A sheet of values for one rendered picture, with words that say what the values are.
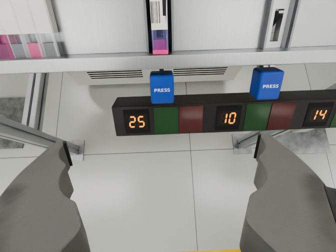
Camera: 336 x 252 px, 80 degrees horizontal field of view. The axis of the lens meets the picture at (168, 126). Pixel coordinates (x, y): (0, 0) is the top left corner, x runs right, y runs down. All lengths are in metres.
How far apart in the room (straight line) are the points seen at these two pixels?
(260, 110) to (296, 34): 0.09
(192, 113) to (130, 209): 0.72
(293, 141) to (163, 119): 0.87
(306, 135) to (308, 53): 0.88
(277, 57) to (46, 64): 0.21
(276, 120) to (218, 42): 0.12
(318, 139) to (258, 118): 0.86
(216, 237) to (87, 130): 0.71
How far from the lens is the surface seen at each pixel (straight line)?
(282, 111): 0.28
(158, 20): 0.19
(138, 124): 0.25
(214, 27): 0.21
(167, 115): 0.24
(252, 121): 0.27
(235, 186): 0.94
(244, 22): 0.22
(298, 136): 1.07
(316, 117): 0.31
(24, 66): 0.23
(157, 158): 0.90
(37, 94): 0.74
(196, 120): 0.25
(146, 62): 0.19
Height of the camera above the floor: 0.89
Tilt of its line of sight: 75 degrees down
